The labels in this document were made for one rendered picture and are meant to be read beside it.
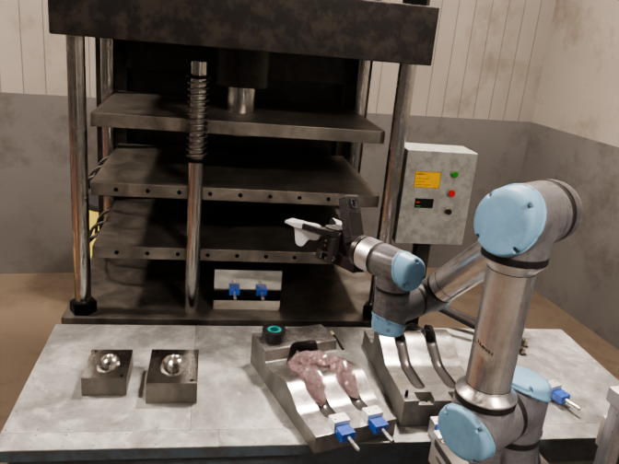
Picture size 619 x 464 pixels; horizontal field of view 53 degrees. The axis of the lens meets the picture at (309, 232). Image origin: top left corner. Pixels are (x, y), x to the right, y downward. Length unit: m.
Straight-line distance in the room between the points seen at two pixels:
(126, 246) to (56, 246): 2.43
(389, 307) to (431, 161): 1.31
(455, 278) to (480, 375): 0.25
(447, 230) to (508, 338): 1.55
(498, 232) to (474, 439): 0.39
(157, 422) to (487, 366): 1.03
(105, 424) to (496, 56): 4.24
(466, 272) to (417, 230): 1.31
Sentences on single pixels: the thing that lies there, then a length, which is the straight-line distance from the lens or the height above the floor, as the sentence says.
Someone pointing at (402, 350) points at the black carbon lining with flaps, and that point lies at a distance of 2.13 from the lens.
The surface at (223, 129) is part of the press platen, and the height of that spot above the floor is 1.51.
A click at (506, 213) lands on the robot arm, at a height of 1.64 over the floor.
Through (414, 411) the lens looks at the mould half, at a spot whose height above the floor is 0.85.
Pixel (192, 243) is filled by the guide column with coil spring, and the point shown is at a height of 1.08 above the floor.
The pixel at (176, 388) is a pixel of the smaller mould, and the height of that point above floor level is 0.85.
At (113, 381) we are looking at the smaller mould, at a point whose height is 0.85.
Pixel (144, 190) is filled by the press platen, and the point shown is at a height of 1.27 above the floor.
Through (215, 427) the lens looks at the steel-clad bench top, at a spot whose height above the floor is 0.80.
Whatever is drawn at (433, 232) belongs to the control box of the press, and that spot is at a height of 1.12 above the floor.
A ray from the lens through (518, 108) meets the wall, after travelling 5.48.
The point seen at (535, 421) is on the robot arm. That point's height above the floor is 1.20.
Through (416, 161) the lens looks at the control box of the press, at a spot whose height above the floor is 1.42.
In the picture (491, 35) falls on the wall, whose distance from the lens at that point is 5.26.
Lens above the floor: 1.91
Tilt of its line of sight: 19 degrees down
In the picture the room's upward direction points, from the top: 5 degrees clockwise
